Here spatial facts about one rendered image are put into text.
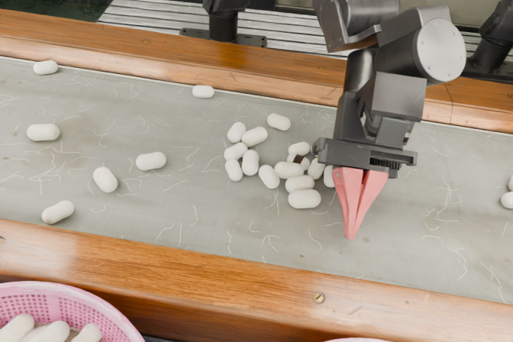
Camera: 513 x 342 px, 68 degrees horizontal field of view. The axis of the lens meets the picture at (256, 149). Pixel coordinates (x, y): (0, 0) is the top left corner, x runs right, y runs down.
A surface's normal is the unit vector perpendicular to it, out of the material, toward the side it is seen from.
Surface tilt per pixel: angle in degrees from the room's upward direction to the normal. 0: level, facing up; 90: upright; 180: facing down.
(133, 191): 0
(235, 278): 0
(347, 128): 40
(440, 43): 45
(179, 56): 0
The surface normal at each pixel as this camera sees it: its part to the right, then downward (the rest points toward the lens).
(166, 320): -0.13, 0.68
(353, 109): -0.02, -0.11
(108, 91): 0.09, -0.72
